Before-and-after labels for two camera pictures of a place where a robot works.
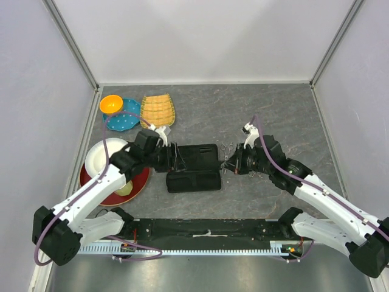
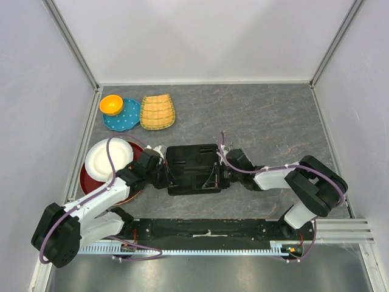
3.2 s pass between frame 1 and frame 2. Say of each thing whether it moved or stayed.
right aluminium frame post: stayed
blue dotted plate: stayed
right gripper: moved
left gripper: moved
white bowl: stayed
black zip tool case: stayed
